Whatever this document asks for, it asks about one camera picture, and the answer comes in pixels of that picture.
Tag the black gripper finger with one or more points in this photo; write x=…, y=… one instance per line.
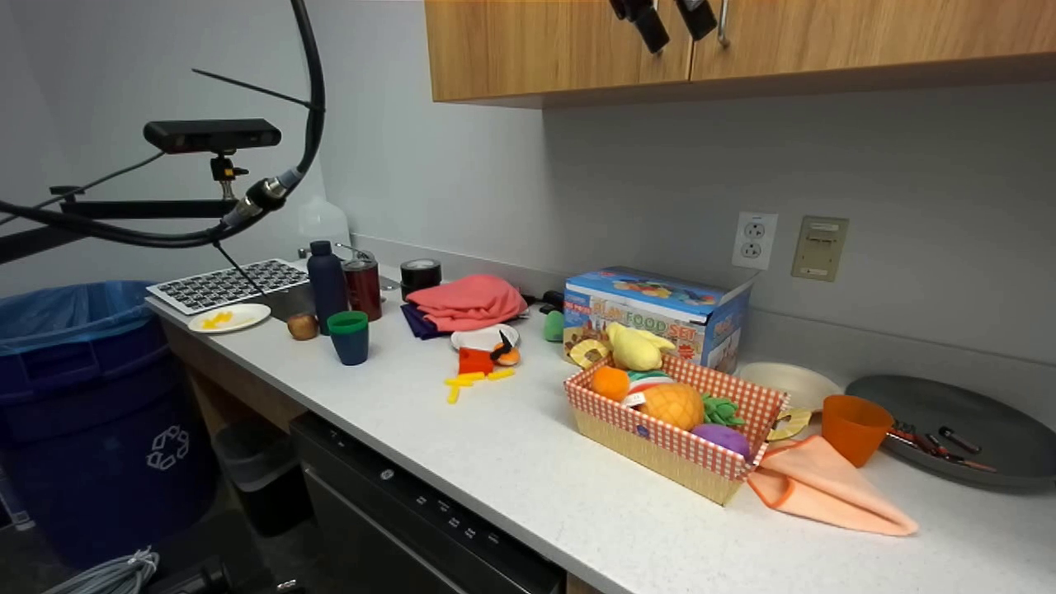
x=646, y=21
x=701, y=21

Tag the wide wooden cabinet door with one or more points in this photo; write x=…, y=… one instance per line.
x=878, y=27

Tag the blue toy food box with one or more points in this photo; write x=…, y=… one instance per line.
x=662, y=300

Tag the black charger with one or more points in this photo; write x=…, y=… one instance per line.
x=550, y=299

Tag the yellow toy banana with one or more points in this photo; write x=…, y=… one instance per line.
x=634, y=347

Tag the pink cloth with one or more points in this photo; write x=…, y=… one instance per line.
x=470, y=300

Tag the black tape roll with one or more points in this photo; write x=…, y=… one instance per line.
x=422, y=274

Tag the orange toy fruit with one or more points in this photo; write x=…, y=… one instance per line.
x=611, y=384

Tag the red white toy piece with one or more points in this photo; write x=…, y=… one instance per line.
x=646, y=387

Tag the beige bowl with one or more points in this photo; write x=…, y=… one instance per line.
x=793, y=384

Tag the dark blue cloth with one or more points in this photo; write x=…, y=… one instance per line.
x=416, y=322

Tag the red orange toy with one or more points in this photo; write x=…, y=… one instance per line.
x=475, y=362

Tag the clear plastic jug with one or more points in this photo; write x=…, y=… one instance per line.
x=321, y=224

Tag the orange toy pineapple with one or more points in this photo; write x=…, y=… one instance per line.
x=675, y=406

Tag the dark red tumbler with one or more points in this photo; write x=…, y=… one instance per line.
x=364, y=287

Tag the green leafy toy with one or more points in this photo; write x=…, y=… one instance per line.
x=724, y=412

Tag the yellow toy fries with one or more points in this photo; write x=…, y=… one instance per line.
x=475, y=380

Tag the dark blue bottle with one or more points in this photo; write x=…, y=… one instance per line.
x=326, y=283

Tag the pale yellow toy slice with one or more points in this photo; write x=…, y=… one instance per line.
x=793, y=425

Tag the purple toy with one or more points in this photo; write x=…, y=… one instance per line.
x=724, y=440

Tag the red checkered basket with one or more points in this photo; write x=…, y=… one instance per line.
x=662, y=451

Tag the blue cup with green rim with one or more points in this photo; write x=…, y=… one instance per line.
x=350, y=337

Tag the orange plastic cup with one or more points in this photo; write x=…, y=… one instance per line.
x=856, y=431

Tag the small brown toy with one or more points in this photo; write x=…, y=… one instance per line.
x=303, y=326

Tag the toy bacon strips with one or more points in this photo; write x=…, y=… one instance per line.
x=936, y=446

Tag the salmon napkin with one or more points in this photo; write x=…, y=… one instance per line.
x=825, y=489

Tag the checkered white board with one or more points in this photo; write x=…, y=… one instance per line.
x=227, y=283

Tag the dark grey plate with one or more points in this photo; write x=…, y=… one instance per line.
x=992, y=422

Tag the white plate with yellow food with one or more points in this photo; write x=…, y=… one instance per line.
x=229, y=318

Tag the black dishwasher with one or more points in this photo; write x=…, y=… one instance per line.
x=384, y=530

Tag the small black trash bin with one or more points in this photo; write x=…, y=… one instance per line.
x=266, y=479

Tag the blue recycling bin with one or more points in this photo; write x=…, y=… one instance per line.
x=86, y=431

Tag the grey bag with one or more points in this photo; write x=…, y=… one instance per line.
x=109, y=574

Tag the white wall outlet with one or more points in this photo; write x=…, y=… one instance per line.
x=754, y=242

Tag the beige wall plate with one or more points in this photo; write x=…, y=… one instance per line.
x=820, y=248

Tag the black stereo camera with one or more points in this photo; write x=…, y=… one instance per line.
x=213, y=132

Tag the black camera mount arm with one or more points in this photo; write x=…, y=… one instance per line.
x=144, y=210

